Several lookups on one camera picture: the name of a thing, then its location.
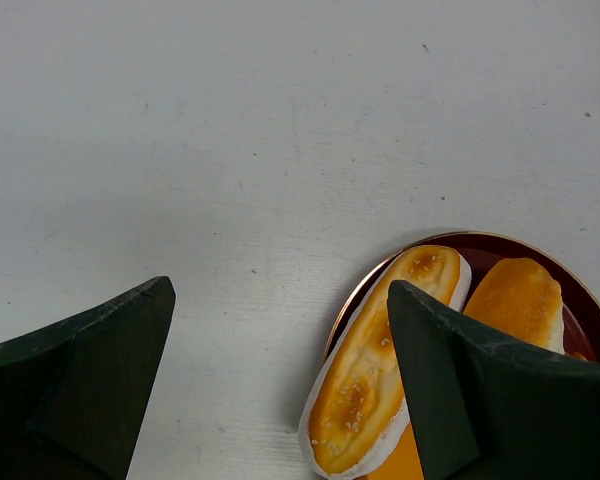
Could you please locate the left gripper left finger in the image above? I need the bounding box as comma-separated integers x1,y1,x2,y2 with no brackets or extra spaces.
0,276,176,479

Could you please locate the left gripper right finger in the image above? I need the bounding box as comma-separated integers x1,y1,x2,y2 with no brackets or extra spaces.
387,281,600,479

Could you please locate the sesame flat bread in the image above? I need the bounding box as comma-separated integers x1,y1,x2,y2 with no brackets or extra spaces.
298,245,472,479

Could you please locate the round split bun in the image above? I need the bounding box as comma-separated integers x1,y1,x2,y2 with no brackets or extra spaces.
463,258,565,354

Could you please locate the dark red round plate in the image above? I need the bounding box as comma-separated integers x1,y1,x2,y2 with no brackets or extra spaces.
324,231,600,363

